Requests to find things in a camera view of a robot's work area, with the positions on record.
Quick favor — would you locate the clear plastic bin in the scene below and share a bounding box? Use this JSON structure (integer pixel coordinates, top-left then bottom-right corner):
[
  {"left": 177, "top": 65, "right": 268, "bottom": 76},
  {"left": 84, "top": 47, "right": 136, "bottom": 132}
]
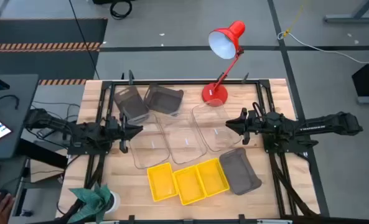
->
[
  {"left": 191, "top": 98, "right": 243, "bottom": 153},
  {"left": 126, "top": 113, "right": 172, "bottom": 170},
  {"left": 157, "top": 113, "right": 208, "bottom": 165}
]

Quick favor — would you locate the yellow plastic basket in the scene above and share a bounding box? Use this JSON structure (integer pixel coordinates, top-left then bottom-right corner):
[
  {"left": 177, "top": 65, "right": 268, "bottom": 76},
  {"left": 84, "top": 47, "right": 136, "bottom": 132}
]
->
[
  {"left": 146, "top": 162, "right": 179, "bottom": 202},
  {"left": 173, "top": 165, "right": 207, "bottom": 206},
  {"left": 195, "top": 157, "right": 231, "bottom": 197}
]

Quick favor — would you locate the grey desk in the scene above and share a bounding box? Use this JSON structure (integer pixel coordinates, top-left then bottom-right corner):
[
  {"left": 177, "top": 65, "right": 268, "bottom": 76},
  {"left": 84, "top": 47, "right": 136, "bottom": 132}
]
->
[{"left": 0, "top": 73, "right": 39, "bottom": 161}]

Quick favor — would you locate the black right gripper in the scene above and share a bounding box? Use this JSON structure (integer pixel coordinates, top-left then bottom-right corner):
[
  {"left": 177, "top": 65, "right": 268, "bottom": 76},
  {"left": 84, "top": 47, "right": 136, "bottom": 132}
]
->
[{"left": 225, "top": 108, "right": 259, "bottom": 146}]

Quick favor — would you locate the white plant pot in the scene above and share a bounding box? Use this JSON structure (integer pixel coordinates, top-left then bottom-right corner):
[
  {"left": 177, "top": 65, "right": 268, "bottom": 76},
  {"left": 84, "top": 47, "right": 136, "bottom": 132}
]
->
[{"left": 105, "top": 190, "right": 122, "bottom": 215}]

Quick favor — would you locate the black hazard-striped floor mat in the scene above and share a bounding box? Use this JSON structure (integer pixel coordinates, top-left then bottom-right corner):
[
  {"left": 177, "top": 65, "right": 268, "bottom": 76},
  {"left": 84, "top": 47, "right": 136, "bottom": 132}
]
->
[{"left": 0, "top": 17, "right": 109, "bottom": 86}]

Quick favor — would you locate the yellow rope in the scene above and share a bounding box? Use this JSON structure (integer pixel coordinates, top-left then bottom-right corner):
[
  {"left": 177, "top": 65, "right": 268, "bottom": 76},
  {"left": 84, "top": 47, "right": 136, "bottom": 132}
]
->
[{"left": 282, "top": 4, "right": 306, "bottom": 39}]

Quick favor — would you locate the white floor cable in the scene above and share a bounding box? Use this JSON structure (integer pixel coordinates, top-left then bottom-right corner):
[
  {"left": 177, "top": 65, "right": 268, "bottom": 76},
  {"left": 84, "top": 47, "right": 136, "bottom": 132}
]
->
[{"left": 276, "top": 30, "right": 369, "bottom": 65}]

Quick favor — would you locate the green cloth on cup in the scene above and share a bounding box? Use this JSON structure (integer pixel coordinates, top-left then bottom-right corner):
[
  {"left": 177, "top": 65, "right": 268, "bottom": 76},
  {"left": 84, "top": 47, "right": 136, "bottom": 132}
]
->
[{"left": 68, "top": 183, "right": 112, "bottom": 224}]

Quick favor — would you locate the grey table base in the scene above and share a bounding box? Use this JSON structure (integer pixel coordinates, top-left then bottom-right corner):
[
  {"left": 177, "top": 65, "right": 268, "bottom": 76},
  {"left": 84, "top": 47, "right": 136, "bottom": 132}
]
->
[{"left": 323, "top": 0, "right": 369, "bottom": 24}]

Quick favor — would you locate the coiled black cable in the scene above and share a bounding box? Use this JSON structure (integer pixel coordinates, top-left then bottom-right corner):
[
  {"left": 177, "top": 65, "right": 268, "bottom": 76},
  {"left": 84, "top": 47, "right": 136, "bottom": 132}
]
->
[{"left": 109, "top": 0, "right": 133, "bottom": 21}]

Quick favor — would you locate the black cable on desk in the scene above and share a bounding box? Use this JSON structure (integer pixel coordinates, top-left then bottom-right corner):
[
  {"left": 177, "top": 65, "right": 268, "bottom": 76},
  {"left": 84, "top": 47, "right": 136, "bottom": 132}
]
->
[{"left": 0, "top": 94, "right": 20, "bottom": 116}]

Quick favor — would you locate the long black cable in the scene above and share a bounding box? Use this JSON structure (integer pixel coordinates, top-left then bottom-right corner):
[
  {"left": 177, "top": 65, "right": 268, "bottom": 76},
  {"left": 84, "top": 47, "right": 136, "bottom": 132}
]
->
[{"left": 68, "top": 0, "right": 101, "bottom": 80}]

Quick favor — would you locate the grey plastic basket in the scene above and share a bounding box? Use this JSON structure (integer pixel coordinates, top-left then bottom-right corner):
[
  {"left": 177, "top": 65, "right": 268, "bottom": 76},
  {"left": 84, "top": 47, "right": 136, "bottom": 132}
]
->
[
  {"left": 218, "top": 147, "right": 263, "bottom": 196},
  {"left": 113, "top": 85, "right": 150, "bottom": 125},
  {"left": 142, "top": 83, "right": 184, "bottom": 116}
]

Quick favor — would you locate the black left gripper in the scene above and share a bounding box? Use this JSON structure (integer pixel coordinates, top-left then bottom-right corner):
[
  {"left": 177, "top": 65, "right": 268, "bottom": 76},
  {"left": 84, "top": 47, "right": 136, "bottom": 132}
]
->
[{"left": 105, "top": 111, "right": 144, "bottom": 154}]

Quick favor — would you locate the red desk lamp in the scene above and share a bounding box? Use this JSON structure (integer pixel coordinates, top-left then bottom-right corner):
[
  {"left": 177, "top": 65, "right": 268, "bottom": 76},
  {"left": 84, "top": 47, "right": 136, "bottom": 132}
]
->
[{"left": 201, "top": 20, "right": 246, "bottom": 108}]

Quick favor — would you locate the black metal table frame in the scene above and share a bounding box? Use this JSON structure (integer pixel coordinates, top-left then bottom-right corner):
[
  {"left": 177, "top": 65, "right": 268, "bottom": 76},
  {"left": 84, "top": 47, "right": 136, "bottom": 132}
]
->
[{"left": 67, "top": 70, "right": 328, "bottom": 224}]

